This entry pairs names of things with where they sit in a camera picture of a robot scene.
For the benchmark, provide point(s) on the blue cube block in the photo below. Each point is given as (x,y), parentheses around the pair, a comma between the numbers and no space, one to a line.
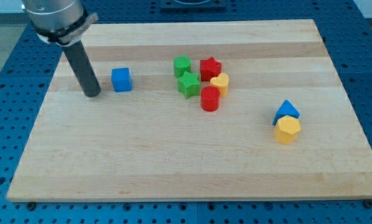
(121,79)

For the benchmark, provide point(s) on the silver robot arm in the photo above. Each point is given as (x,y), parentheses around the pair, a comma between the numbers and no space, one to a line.
(62,22)

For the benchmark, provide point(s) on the green star block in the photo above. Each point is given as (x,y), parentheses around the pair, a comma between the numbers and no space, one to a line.
(189,84)

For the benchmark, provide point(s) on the red cylinder block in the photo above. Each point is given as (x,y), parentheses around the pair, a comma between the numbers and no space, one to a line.
(210,98)

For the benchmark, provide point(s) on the yellow heart block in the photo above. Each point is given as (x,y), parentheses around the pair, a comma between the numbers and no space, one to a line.
(222,83)

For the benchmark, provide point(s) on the green cylinder block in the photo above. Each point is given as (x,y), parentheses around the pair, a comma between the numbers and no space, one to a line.
(181,64)

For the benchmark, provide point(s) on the wooden board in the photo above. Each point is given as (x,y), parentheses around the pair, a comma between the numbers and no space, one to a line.
(153,144)

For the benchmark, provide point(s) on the red star block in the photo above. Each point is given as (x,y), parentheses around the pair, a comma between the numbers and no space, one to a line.
(209,68)

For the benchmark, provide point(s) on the blue triangle block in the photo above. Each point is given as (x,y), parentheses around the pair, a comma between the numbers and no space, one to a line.
(286,109)

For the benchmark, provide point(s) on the yellow hexagon block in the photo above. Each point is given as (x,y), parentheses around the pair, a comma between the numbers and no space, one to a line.
(287,129)

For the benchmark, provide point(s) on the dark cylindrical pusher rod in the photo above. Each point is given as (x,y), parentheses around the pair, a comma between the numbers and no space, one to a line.
(81,66)

